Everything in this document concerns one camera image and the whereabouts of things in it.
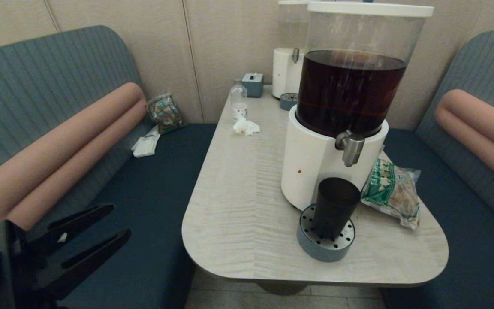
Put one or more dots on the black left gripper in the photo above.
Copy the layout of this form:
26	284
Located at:
9	266

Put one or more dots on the black plastic cup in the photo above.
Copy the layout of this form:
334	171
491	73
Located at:
335	206

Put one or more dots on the teal upholstered booth bench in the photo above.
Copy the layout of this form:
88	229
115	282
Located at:
465	257
144	214

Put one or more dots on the white napkin pack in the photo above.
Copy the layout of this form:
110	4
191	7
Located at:
146	145

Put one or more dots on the brown green snack bag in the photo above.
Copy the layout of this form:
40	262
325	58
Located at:
165	113

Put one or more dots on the crumpled white tissue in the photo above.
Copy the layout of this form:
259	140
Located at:
245	126

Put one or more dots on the clear plastic bottle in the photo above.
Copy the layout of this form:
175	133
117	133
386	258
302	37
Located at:
238	102

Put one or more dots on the blue tissue box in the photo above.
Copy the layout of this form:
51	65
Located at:
252	85

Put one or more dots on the blue perforated steel drip tray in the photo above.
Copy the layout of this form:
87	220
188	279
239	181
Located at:
324	252

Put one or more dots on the large dark tea dispenser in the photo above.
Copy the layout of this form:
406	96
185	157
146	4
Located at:
315	171

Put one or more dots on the small blue drip tray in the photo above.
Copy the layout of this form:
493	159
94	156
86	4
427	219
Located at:
287	102

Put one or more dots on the rear white drink dispenser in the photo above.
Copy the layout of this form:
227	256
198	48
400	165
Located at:
283	72

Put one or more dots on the small steel dispenser tap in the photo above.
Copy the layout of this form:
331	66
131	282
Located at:
295	55

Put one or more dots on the green grain snack bag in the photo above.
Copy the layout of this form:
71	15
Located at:
390	193

